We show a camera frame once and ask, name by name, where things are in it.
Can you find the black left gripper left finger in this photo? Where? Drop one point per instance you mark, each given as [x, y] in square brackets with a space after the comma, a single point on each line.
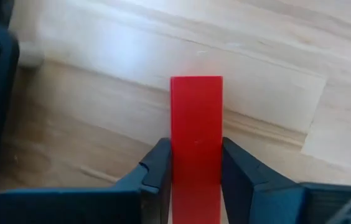
[157, 186]

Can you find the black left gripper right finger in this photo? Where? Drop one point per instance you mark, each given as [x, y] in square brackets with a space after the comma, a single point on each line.
[256, 196]

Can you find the red plank block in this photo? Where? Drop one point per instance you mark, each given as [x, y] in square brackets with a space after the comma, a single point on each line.
[196, 124]

